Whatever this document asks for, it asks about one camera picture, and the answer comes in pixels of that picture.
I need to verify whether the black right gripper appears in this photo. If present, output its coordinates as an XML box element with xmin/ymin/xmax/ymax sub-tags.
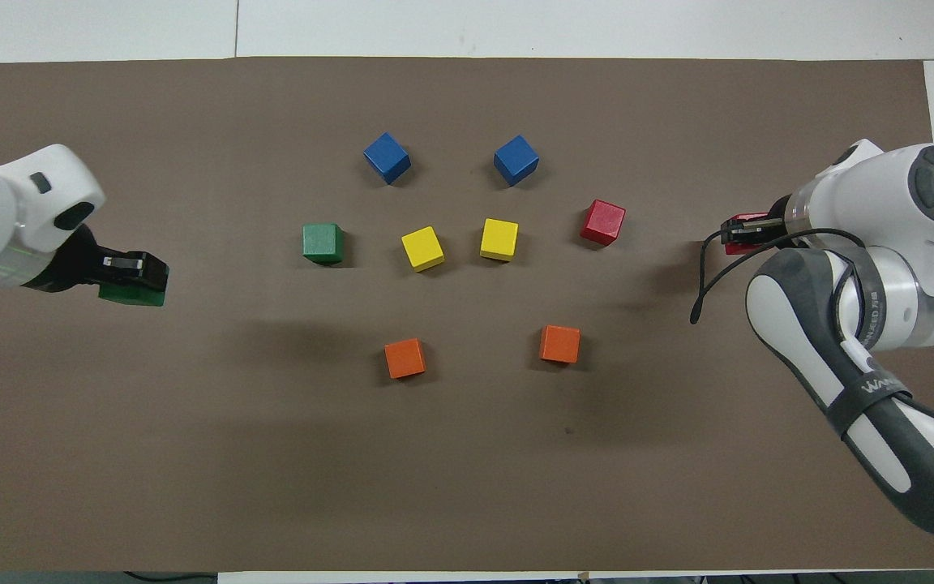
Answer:
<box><xmin>720</xmin><ymin>195</ymin><xmax>797</xmax><ymax>247</ymax></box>

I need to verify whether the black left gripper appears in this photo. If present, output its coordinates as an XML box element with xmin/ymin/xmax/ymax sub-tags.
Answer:
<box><xmin>39</xmin><ymin>225</ymin><xmax>170</xmax><ymax>295</ymax></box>

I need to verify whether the red wooden cube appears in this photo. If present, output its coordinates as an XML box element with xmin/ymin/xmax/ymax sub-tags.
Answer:
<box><xmin>580</xmin><ymin>200</ymin><xmax>627</xmax><ymax>247</ymax></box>
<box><xmin>724</xmin><ymin>212</ymin><xmax>773</xmax><ymax>256</ymax></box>

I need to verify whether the green wooden cube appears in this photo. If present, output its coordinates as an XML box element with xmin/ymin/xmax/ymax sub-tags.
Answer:
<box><xmin>302</xmin><ymin>223</ymin><xmax>345</xmax><ymax>265</ymax></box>
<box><xmin>98</xmin><ymin>280</ymin><xmax>166</xmax><ymax>308</ymax></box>

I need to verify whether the orange wooden cube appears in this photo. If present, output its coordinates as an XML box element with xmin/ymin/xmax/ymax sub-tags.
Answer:
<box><xmin>539</xmin><ymin>325</ymin><xmax>581</xmax><ymax>364</ymax></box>
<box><xmin>384</xmin><ymin>338</ymin><xmax>426</xmax><ymax>380</ymax></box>

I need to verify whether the brown table mat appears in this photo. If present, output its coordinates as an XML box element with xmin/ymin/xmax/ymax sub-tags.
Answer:
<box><xmin>0</xmin><ymin>55</ymin><xmax>934</xmax><ymax>573</ymax></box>

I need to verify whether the blue wooden cube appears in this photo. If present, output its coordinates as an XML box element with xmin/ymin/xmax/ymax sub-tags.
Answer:
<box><xmin>493</xmin><ymin>135</ymin><xmax>540</xmax><ymax>187</ymax></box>
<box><xmin>363</xmin><ymin>132</ymin><xmax>412</xmax><ymax>185</ymax></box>

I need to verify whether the yellow wooden cube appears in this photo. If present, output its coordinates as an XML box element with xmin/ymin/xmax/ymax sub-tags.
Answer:
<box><xmin>401</xmin><ymin>226</ymin><xmax>446</xmax><ymax>273</ymax></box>
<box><xmin>480</xmin><ymin>218</ymin><xmax>519</xmax><ymax>262</ymax></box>

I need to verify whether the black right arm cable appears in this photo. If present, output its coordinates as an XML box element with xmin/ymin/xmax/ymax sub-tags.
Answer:
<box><xmin>689</xmin><ymin>227</ymin><xmax>873</xmax><ymax>325</ymax></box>

